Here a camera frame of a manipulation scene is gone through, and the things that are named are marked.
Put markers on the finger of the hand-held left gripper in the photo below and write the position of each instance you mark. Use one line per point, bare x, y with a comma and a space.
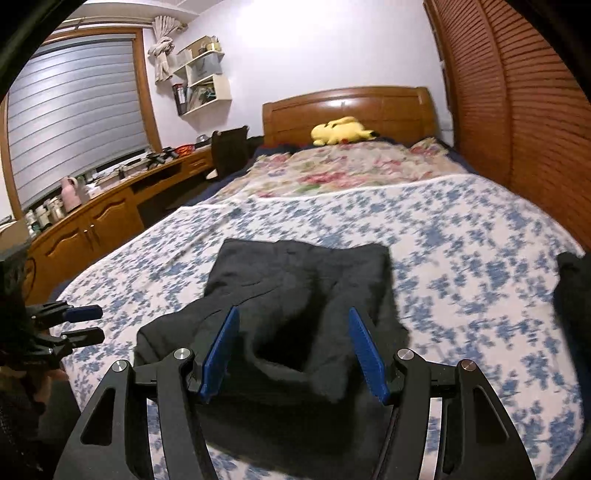
83, 337
85, 314

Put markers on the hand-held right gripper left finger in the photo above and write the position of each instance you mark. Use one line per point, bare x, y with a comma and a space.
221, 355

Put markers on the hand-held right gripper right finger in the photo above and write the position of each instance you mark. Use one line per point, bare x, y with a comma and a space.
369, 355

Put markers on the black jacket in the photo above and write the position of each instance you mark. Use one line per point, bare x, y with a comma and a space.
300, 277

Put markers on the group of jars on desk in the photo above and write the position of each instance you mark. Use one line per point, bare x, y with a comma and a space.
44, 214

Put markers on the wooden desk with cabinets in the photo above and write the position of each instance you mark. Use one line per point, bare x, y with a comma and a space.
92, 221

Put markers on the pink kettle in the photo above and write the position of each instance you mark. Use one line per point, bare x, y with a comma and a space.
71, 194

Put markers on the blue floral bedsheet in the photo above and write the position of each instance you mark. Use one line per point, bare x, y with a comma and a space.
461, 254

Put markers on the black device on desk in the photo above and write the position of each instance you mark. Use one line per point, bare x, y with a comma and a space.
159, 157

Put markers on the pink floral blanket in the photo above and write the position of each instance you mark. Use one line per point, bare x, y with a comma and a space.
360, 166

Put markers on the red bowl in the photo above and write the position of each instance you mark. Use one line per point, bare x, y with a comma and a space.
184, 148

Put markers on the grey window blind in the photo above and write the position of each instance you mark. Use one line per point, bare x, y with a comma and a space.
69, 106

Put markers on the black chair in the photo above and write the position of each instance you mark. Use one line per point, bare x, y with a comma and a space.
228, 152

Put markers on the grey metal bowl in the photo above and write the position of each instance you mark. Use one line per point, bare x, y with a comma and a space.
202, 138

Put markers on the dark cloth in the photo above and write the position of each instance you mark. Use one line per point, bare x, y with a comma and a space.
572, 295

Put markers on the yellow plush toy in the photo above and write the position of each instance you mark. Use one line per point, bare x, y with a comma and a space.
339, 131

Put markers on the wooden headboard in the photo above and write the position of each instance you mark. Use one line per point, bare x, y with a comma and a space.
369, 106

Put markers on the tied beige curtain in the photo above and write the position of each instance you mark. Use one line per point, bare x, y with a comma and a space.
161, 50

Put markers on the wooden louvered wardrobe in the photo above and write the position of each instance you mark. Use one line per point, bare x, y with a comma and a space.
508, 92

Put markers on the white wall shelf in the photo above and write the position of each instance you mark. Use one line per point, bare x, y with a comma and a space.
203, 78

